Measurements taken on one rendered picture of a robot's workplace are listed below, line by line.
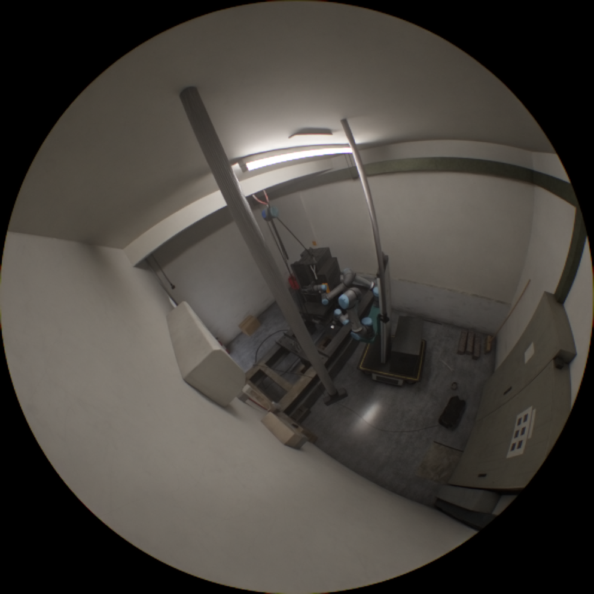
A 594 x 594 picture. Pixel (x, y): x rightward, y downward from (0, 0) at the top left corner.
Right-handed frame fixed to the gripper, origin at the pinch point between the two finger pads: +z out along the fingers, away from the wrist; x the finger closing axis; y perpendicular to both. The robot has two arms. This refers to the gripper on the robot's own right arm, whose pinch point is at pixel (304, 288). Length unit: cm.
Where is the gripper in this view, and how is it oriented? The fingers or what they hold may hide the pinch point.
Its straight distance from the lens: 235.5
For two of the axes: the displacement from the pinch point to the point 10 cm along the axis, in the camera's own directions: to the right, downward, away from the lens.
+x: 4.2, -6.2, 6.6
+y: 3.6, 7.8, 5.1
